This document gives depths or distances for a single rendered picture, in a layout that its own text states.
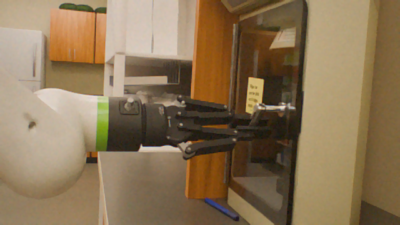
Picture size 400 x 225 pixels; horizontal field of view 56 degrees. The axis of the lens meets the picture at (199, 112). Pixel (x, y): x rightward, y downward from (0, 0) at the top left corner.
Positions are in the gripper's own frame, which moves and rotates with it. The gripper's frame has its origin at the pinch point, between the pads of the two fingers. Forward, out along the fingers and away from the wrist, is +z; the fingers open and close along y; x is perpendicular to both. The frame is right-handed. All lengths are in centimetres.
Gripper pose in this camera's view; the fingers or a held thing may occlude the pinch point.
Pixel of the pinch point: (250, 127)
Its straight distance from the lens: 71.5
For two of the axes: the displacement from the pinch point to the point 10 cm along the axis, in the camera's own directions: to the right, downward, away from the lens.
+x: -2.4, 6.4, 7.3
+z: 9.6, 0.3, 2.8
